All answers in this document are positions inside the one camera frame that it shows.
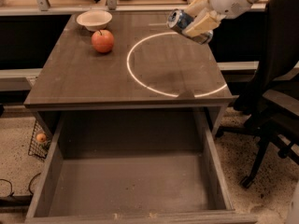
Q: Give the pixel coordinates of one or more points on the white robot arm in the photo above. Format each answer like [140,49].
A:
[208,14]

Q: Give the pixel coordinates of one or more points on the blue silver redbull can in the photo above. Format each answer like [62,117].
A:
[178,21]

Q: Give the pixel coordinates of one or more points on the small orange fruit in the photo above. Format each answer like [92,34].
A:
[41,137]

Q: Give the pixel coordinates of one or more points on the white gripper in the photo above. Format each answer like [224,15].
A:
[228,1]

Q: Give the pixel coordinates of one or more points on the open grey wooden drawer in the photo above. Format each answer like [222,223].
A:
[150,166]

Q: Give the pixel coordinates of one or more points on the black office chair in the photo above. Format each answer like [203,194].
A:
[273,107]

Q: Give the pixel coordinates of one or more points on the white bowl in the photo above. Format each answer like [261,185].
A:
[94,20]

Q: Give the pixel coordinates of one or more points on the black wire basket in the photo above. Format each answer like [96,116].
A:
[36,149]

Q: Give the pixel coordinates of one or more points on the red apple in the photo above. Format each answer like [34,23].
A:
[103,41]

